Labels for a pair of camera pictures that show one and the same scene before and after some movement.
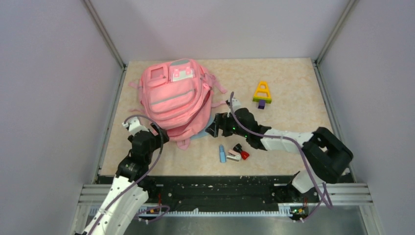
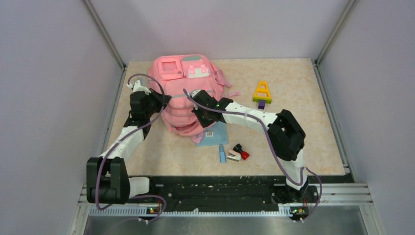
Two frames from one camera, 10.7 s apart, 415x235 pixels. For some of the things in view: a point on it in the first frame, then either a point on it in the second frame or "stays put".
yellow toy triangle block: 262,92 stays put
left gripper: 157,138 → 156,95
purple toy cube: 262,104 stays put
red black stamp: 244,154 stays put
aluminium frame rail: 109,39 stays put
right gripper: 222,123 → 205,124
